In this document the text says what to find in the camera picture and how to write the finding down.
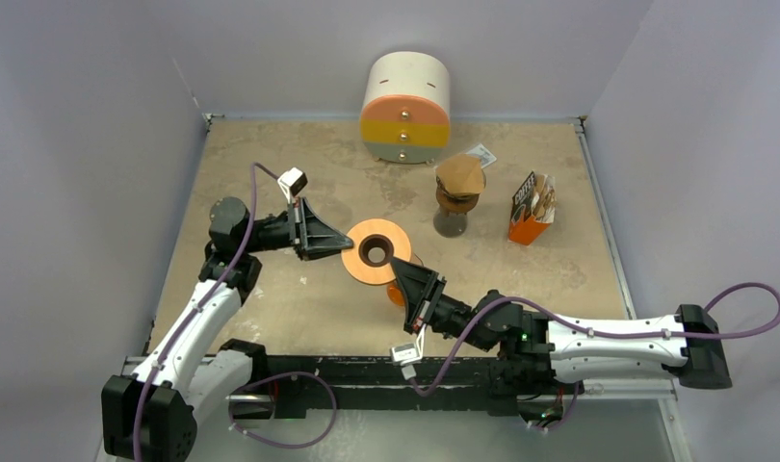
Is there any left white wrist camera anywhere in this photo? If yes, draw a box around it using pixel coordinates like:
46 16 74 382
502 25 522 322
277 167 308 204

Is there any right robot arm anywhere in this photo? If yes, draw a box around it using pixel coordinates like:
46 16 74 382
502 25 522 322
390 258 732 392

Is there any glass carafe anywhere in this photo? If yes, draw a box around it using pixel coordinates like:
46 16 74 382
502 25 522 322
432 207 468 238

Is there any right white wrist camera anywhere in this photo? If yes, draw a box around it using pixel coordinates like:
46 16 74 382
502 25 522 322
390 324 428 380

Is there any brown paper coffee filter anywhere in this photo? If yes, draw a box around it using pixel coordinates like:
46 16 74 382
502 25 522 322
435 154 486 196

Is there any orange coffee filter box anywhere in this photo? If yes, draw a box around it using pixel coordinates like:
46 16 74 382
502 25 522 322
507 171 557 245

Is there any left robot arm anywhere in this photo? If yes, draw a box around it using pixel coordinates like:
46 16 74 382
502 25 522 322
101 197 353 461

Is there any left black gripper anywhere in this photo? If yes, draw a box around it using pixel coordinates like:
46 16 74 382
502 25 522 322
241 196 351 261

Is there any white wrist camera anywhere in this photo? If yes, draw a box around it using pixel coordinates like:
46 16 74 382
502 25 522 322
277 167 308 204
390 324 428 380

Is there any base left purple cable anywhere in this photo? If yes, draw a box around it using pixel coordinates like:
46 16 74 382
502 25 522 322
227 372 338 450

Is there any base right purple cable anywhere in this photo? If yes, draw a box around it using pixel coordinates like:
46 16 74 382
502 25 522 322
525 382 589 435

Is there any clear glass dripper cone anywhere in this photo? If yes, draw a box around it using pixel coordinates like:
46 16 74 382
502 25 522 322
435 167 487 202

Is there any white printed packet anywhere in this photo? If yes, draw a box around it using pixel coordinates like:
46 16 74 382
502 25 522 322
466 143 497 168

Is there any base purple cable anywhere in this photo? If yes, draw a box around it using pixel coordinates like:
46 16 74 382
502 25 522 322
525 382 589 435
227 372 338 450

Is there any round three-drawer storage box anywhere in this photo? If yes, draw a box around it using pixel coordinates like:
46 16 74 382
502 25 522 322
359 51 451 165

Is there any light wooden ring coaster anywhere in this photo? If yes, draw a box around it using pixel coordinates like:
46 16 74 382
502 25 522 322
341 218 412 286

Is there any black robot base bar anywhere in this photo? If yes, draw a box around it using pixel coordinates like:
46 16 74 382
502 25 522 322
231 354 584 421

